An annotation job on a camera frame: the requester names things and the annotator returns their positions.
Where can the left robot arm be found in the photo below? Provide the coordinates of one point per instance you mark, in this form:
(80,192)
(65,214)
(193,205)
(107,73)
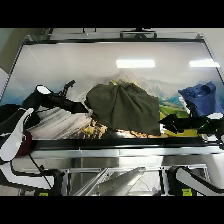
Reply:
(15,135)

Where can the olive green shirt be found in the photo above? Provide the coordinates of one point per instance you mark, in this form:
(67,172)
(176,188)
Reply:
(126,108)

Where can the dark red garment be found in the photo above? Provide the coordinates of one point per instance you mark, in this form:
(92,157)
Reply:
(26,143)

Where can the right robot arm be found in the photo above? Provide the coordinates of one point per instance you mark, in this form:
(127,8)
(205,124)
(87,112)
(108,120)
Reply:
(213,121)

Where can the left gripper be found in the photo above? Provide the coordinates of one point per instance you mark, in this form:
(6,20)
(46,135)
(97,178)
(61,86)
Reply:
(76,106)

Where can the silver frame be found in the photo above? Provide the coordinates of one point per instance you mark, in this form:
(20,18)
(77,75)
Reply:
(110,156)

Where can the blue T-shirt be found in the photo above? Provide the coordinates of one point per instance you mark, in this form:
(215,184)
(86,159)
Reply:
(200,98)

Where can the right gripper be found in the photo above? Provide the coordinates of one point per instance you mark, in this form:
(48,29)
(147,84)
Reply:
(176,123)

